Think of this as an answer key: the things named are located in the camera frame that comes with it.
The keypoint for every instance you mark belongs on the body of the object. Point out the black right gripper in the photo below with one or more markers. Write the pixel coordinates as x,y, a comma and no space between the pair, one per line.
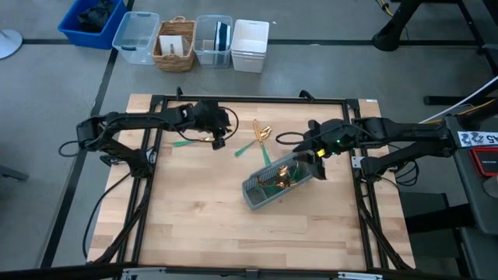
330,136

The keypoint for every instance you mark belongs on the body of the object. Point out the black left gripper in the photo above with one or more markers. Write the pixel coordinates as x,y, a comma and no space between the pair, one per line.
208,116

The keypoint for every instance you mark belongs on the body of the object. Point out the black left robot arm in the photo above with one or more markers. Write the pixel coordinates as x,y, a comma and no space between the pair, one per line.
132,118

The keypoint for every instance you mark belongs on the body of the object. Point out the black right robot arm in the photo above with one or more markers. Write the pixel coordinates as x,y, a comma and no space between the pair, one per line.
408,130

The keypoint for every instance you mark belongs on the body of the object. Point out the wicker basket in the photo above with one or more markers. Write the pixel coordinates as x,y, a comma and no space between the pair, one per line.
163,62

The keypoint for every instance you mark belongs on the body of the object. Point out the grey plastic cutlery basket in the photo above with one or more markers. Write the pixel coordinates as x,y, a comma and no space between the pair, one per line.
253,198

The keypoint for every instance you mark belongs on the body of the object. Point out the clear plastic bin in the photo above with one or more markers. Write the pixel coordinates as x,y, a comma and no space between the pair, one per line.
204,43

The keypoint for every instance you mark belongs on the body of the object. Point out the white box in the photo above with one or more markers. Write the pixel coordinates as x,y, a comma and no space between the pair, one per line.
171,44

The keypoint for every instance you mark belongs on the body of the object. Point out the white plastic bin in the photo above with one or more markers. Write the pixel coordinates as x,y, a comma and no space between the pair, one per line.
249,46

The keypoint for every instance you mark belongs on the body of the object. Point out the black white folded item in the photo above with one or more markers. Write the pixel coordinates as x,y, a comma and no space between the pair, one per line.
222,37

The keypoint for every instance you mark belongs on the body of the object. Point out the clear bin teal latches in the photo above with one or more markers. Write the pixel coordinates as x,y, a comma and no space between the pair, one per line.
136,39

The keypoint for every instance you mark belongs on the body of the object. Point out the black stand base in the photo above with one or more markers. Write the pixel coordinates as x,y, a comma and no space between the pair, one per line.
389,37

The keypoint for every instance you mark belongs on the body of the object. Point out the black cloth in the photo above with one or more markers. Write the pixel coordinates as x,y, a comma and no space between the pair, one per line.
93,17

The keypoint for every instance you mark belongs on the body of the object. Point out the blue plastic bin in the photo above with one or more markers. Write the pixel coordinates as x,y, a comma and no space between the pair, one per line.
70,33

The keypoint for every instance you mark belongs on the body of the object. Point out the dark grey cart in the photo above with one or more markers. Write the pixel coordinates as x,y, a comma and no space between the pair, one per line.
467,202

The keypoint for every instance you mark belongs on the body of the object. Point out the white paper tag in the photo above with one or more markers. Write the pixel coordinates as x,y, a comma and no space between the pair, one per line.
476,139

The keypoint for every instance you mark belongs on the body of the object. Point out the red black device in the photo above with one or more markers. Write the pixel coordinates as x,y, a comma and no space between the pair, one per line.
486,161

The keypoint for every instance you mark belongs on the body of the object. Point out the white round stand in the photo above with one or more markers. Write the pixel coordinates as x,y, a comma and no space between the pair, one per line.
9,43

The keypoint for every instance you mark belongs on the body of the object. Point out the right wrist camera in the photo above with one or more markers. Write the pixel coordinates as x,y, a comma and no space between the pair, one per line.
319,168

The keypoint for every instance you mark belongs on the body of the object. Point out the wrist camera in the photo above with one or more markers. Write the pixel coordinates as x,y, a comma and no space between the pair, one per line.
218,144
319,168

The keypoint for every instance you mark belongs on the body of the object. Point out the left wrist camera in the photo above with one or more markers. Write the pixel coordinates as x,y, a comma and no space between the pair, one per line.
218,144

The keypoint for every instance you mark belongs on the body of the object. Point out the black frame clamp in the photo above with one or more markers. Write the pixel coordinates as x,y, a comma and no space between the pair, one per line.
307,95
179,92

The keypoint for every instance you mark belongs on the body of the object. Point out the black aluminium table frame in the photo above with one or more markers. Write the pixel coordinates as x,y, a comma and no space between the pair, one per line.
253,99

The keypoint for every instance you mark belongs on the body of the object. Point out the white metal bracket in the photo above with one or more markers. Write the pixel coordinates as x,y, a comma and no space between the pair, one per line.
357,162

